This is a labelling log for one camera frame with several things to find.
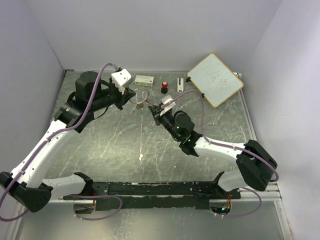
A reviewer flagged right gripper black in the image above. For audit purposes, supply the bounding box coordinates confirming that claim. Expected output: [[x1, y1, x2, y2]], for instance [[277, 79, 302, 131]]
[[149, 104, 181, 141]]

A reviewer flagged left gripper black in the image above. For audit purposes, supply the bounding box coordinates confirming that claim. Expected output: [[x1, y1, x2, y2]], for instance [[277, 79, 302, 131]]
[[90, 80, 137, 112]]

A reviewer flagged silver keys bunch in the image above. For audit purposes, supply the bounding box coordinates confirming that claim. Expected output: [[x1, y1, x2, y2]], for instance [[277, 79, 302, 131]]
[[135, 98, 152, 110]]

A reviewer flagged large silver keyring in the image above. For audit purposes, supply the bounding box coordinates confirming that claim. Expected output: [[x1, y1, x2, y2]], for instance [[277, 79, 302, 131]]
[[129, 87, 150, 105]]

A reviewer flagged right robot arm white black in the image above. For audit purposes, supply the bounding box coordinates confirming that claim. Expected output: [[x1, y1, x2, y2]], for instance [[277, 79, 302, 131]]
[[148, 104, 278, 199]]

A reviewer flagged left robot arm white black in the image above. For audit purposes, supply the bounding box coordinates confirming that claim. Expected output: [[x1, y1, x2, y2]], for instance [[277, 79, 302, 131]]
[[0, 69, 135, 213]]

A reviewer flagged white green cardboard box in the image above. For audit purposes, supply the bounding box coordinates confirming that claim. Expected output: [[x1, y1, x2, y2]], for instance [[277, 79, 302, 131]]
[[134, 75, 154, 87]]

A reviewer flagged red black stamp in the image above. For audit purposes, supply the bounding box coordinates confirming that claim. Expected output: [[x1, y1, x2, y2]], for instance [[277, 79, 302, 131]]
[[160, 81, 168, 94]]

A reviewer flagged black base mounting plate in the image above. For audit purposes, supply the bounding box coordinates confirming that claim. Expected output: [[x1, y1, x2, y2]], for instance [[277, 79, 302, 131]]
[[62, 180, 242, 212]]

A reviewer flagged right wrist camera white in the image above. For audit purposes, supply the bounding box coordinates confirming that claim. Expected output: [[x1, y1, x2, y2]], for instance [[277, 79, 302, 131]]
[[160, 95, 176, 116]]

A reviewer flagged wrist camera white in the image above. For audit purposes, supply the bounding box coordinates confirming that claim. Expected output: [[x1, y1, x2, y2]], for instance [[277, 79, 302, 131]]
[[160, 95, 176, 116], [111, 69, 133, 95]]

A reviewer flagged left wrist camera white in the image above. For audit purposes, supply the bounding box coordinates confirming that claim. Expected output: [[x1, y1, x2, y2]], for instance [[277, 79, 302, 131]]
[[111, 69, 133, 95]]

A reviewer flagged small whiteboard yellow frame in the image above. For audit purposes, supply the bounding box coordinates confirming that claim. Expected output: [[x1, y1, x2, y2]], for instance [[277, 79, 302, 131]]
[[187, 53, 244, 108]]

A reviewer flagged aluminium rail frame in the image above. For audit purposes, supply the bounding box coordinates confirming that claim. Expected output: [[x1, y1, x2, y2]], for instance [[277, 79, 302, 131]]
[[57, 69, 283, 203]]

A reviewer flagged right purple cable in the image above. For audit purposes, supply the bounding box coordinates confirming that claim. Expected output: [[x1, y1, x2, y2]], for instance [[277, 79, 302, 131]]
[[164, 89, 280, 219]]

